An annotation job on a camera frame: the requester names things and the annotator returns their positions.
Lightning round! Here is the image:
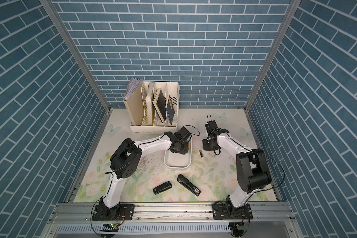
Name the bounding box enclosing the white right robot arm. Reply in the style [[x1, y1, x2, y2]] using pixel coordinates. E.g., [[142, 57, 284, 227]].
[[202, 121, 271, 213]]

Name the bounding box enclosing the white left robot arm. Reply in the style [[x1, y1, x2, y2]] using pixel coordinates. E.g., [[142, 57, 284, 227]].
[[100, 127, 192, 209]]

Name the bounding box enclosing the white plastic storage tray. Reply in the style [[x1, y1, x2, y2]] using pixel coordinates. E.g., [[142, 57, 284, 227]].
[[164, 141, 192, 170]]

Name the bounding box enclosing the dark small notebook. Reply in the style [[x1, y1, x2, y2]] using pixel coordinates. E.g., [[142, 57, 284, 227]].
[[166, 95, 175, 125]]

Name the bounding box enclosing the beige file organizer rack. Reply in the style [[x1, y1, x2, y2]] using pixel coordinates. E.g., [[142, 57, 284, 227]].
[[123, 81, 179, 134]]

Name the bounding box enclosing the large black stapler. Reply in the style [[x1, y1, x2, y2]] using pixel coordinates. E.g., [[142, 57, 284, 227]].
[[177, 174, 201, 196]]

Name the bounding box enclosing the black framed tablet board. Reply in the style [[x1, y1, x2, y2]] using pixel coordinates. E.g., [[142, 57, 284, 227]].
[[153, 88, 166, 123]]

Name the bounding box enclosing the small black stapler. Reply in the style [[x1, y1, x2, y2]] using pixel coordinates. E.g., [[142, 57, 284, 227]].
[[153, 181, 172, 195]]

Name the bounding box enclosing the purple paper stack folder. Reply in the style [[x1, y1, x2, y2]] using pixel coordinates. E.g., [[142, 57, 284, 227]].
[[124, 78, 142, 101]]

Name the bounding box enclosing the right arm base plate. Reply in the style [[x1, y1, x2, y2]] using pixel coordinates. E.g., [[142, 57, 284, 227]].
[[212, 201, 253, 220]]

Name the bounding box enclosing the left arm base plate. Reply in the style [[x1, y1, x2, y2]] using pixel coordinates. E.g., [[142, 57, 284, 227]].
[[91, 203, 135, 221]]

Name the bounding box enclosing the aluminium front rail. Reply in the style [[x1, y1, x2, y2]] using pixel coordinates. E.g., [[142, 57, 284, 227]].
[[49, 201, 295, 224]]

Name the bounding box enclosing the white ribbed cable duct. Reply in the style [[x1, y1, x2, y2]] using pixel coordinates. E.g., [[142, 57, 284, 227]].
[[56, 222, 230, 235]]

